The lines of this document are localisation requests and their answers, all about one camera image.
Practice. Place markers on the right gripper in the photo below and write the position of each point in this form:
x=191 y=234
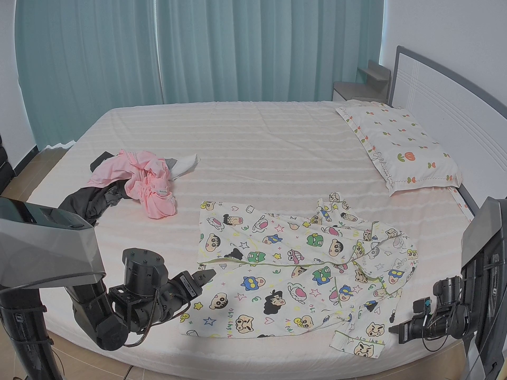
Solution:
x=420 y=329

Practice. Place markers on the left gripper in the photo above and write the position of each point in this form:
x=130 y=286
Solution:
x=178 y=291

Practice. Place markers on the white printed pyjama top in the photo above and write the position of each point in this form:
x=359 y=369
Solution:
x=277 y=259

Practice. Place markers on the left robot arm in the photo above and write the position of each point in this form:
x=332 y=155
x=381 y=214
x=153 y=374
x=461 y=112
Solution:
x=47 y=244

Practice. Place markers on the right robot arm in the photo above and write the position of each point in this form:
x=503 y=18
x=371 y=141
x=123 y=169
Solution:
x=483 y=232

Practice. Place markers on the pile of clothes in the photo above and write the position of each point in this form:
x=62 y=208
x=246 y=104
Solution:
x=85 y=204

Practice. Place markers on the bed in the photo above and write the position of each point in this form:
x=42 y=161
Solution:
x=277 y=145

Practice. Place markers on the pink garment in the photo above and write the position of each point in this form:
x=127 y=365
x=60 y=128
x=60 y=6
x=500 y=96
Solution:
x=154 y=196

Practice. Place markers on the white garment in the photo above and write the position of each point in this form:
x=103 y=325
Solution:
x=186 y=166

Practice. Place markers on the white printed pillow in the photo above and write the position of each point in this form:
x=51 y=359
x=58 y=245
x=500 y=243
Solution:
x=396 y=141

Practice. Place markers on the black chest of drawers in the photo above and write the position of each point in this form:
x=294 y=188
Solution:
x=4 y=164

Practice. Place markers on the grey white bedside table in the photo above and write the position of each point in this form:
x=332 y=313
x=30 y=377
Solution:
x=356 y=91

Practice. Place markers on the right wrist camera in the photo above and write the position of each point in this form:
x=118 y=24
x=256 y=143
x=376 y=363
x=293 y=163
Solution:
x=422 y=306

